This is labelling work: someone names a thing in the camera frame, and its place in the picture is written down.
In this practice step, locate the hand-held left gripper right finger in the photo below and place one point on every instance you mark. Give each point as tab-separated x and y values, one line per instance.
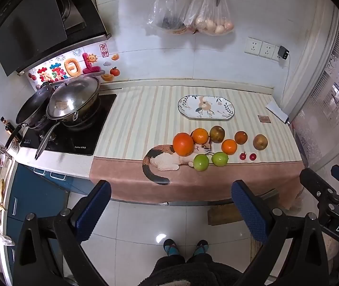
249	211

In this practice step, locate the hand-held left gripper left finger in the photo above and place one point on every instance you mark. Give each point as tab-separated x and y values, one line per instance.
95	210

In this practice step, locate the green apple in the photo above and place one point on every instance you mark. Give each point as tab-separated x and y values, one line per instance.
219	159
201	162

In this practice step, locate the pink-tan apple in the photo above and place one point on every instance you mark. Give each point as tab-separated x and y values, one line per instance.
260	142

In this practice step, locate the small dark red apple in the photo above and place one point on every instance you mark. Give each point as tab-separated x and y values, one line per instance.
241	137

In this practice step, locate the dark red-green apple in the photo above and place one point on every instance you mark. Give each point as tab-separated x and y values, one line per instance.
217	134

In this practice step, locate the large red-orange orange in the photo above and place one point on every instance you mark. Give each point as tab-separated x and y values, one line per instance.
183	144

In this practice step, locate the oval floral ceramic plate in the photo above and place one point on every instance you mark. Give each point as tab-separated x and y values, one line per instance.
193	105

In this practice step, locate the wooden board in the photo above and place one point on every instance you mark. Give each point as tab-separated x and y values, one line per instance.
223	214

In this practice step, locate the small red cherry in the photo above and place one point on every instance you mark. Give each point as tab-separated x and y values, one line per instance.
252	156
242	156

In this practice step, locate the person's right foot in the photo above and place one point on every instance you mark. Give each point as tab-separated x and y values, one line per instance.
201	248

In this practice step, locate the black glass cooktop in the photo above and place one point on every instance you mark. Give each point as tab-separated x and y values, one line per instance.
80	143

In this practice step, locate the blue kitchen cabinet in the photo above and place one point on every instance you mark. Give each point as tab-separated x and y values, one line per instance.
29	190

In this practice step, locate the frosted glass door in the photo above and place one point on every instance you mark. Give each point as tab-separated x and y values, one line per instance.
330	101

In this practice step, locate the person's black fleece clothing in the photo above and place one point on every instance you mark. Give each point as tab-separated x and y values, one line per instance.
199	271

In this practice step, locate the white flat box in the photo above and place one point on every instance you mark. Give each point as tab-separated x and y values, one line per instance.
276	110

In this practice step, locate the person's feet in slippers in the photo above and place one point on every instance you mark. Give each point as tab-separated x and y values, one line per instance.
170	248

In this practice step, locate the steel wok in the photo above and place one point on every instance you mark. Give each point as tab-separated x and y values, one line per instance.
84	117

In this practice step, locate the striped cat-print tablecloth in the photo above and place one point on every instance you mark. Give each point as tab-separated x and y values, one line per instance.
145	116

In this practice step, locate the steel wok lid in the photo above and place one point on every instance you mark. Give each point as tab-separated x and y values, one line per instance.
74	95

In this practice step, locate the dark sauce bottle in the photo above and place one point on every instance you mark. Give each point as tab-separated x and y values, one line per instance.
8	126

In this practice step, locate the black frying pan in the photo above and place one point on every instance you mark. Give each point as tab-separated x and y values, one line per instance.
31	107

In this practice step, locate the black plug adapter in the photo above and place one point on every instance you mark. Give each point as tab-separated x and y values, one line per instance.
283	52

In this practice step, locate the plastic bag of eggs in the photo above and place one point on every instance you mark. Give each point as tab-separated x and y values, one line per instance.
214	20

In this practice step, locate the black range hood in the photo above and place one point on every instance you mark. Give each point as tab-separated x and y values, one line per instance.
23	20

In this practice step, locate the clear plastic bag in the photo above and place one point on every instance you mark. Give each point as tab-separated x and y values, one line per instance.
191	15

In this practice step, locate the plastic bag with dark contents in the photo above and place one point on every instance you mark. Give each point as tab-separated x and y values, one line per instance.
169	12

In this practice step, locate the white wall socket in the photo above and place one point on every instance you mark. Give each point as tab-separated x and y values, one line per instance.
268	50
253	46

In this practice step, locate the colourful wall stickers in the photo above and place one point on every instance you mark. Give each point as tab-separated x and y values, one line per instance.
87	65

